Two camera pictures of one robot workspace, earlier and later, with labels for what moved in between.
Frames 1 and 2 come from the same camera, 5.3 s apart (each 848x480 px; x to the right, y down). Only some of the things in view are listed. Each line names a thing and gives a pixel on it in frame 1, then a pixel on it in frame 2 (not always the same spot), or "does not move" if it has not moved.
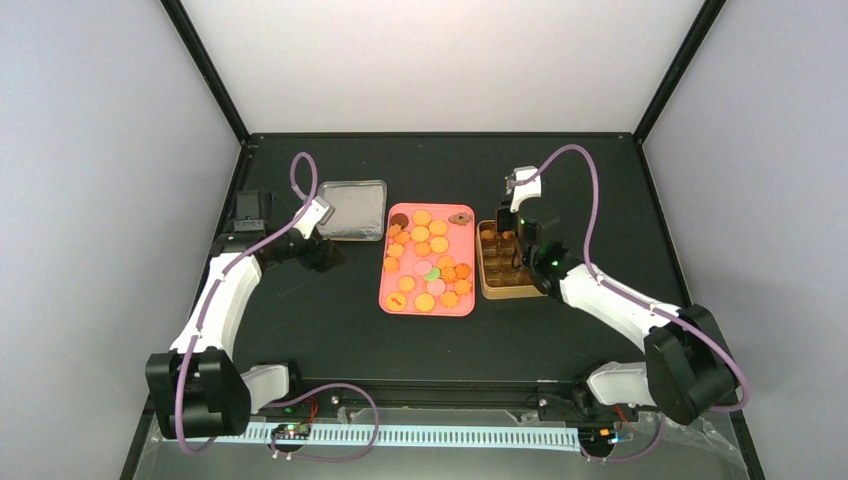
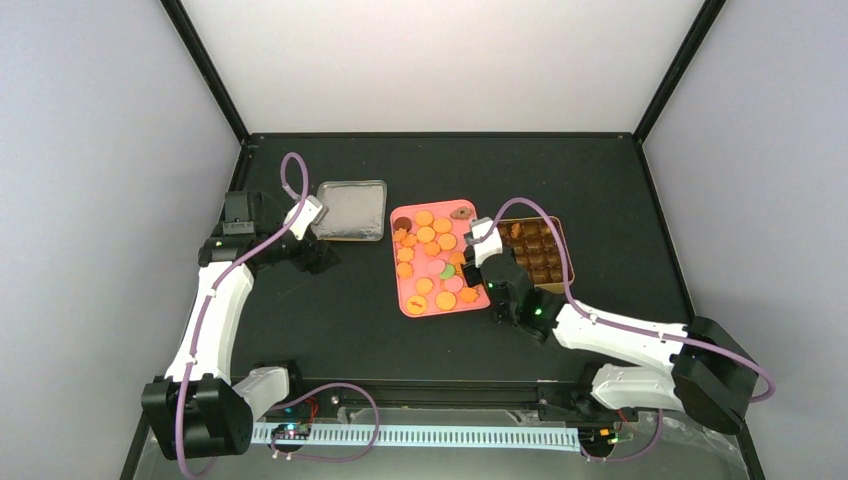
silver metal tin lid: (360, 210) does not move
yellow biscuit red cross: (395, 302) → (416, 304)
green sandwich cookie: (434, 274) → (448, 272)
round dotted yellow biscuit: (438, 227) does not move
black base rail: (547, 398) does not move
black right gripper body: (500, 222) → (467, 256)
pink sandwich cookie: (436, 287) → (453, 284)
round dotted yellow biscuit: (421, 217) does not move
